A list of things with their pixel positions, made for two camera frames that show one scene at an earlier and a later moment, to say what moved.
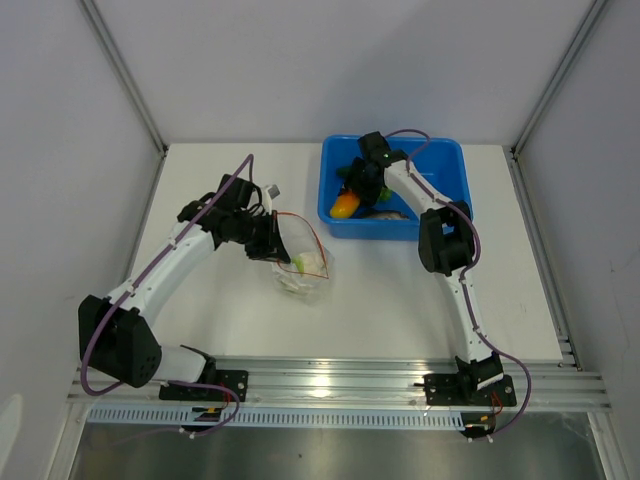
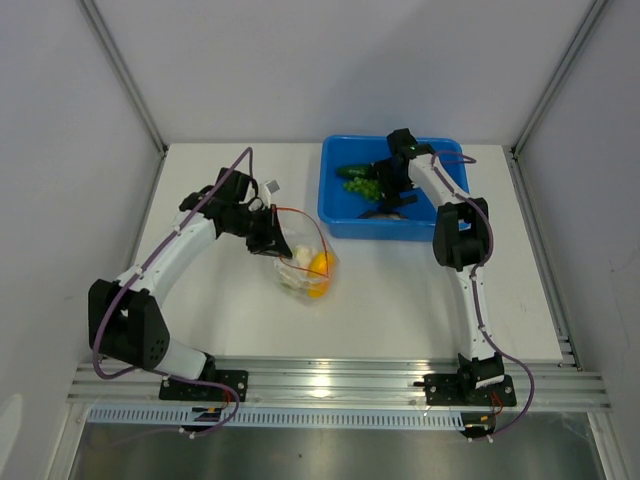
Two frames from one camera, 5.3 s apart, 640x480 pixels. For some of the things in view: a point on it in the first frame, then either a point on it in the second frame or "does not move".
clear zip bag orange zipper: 310,270 does not move
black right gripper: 367,197 to 383,168
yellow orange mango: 345,205 to 318,285
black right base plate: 449,389 does not move
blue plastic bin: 446,162 does not move
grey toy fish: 387,216 does not move
